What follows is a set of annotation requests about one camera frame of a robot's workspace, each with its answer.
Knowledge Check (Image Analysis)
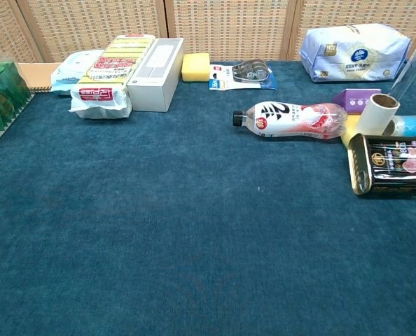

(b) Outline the clear plastic tube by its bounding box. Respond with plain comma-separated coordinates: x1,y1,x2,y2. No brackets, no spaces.
386,31,416,102

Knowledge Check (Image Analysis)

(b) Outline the dark blue table mat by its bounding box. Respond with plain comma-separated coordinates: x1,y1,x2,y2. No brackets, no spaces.
0,59,416,336

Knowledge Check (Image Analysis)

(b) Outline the pink drink bottle black cap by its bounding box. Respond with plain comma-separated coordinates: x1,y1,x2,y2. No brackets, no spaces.
232,101,347,141

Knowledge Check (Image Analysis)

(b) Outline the correction tape blister pack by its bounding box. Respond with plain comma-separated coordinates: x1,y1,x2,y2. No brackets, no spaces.
209,59,279,92

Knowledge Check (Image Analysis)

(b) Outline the plain yellow sponge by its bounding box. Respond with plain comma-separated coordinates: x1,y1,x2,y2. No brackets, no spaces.
181,52,211,83

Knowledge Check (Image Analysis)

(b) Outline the white power strip box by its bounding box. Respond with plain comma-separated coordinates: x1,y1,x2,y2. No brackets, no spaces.
126,37,186,113

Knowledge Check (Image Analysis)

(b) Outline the yellow green sponge multipack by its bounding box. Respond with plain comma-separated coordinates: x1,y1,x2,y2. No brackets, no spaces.
68,33,158,120

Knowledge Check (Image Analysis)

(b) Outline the woven folding screen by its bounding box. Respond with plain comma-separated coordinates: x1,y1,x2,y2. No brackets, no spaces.
0,0,416,64

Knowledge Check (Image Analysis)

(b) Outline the yellow sponge with green pad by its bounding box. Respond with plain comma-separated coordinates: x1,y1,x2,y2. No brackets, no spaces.
340,115,363,146

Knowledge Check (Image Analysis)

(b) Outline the small purple box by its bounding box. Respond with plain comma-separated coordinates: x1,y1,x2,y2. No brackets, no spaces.
331,87,391,116

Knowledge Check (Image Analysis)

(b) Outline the light blue wet wipes pack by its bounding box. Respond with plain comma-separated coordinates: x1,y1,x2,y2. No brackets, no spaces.
50,49,106,97

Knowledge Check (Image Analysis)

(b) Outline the white lint roller refill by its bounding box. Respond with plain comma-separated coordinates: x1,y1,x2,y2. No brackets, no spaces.
355,93,401,136

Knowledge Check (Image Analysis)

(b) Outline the black gold luncheon meat can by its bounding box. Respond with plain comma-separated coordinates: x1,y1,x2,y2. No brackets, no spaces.
346,132,416,199

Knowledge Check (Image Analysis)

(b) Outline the blue white tissue pack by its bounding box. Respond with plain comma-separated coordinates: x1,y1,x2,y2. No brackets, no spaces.
298,23,412,83

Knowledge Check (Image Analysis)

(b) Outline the clear box of green sachets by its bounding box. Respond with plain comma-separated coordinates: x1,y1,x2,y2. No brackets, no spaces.
0,62,34,148

